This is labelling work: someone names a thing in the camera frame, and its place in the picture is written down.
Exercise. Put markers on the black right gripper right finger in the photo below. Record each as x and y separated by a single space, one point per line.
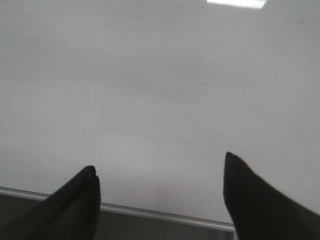
261 212

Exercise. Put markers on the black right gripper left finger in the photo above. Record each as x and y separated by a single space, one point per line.
71 213

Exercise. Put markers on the white whiteboard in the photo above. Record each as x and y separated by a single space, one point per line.
153 93

